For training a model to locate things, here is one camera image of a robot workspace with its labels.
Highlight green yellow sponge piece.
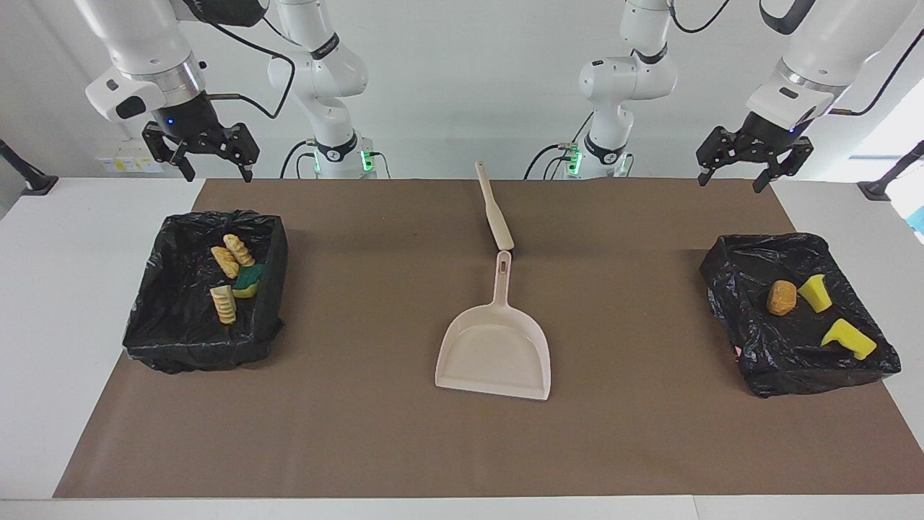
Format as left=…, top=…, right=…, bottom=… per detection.
left=231, top=264, right=266, bottom=298

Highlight pale flaky bread piece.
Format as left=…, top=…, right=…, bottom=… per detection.
left=209, top=285, right=237, bottom=326

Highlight brown table mat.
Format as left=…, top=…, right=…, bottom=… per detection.
left=53, top=178, right=924, bottom=499

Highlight beige hand brush black bristles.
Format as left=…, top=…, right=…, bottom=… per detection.
left=474, top=161, right=516, bottom=253

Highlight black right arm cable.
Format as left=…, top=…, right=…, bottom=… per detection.
left=206, top=18, right=297, bottom=120

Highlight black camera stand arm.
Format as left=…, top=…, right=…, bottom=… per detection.
left=0, top=139, right=58, bottom=196
left=858, top=141, right=924, bottom=202

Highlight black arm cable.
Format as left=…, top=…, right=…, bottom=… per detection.
left=206, top=18, right=297, bottom=120
left=668, top=0, right=924, bottom=117

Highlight black bagged bin pink spot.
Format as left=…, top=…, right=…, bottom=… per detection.
left=699, top=233, right=902, bottom=399

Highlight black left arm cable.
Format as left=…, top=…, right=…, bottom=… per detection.
left=668, top=0, right=924, bottom=117

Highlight notched yellow sponge piece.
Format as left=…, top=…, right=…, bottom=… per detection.
left=821, top=318, right=878, bottom=360

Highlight white yellow wall socket box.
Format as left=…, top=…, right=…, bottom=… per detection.
left=96, top=148, right=165, bottom=174

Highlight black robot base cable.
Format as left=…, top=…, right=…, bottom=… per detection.
left=280, top=139, right=313, bottom=180
left=524, top=142, right=580, bottom=181

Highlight brown bread roll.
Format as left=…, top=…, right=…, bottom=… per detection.
left=766, top=280, right=798, bottom=317

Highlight orange striped croissant piece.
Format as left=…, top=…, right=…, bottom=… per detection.
left=222, top=233, right=255, bottom=267
left=210, top=246, right=240, bottom=280

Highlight beige plastic dustpan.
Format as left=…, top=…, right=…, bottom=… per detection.
left=435, top=251, right=552, bottom=402

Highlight wedge yellow sponge piece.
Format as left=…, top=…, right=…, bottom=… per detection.
left=798, top=274, right=834, bottom=313

